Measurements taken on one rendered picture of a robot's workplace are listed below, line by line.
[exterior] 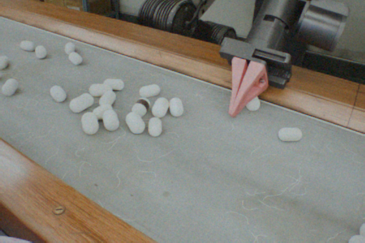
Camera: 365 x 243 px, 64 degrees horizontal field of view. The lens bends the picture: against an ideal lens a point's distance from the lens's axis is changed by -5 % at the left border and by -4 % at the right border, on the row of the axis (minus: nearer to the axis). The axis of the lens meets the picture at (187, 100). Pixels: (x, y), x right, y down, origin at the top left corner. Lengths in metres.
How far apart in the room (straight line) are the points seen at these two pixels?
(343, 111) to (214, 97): 0.20
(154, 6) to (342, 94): 0.53
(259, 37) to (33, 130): 0.34
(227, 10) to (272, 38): 2.15
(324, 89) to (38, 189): 0.42
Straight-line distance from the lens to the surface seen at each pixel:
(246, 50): 0.44
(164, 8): 0.82
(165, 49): 0.60
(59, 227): 0.30
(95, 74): 0.57
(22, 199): 0.33
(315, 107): 0.49
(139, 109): 0.43
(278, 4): 0.48
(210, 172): 0.36
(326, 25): 0.48
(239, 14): 2.56
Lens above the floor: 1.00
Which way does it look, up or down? 32 degrees down
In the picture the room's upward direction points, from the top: 2 degrees clockwise
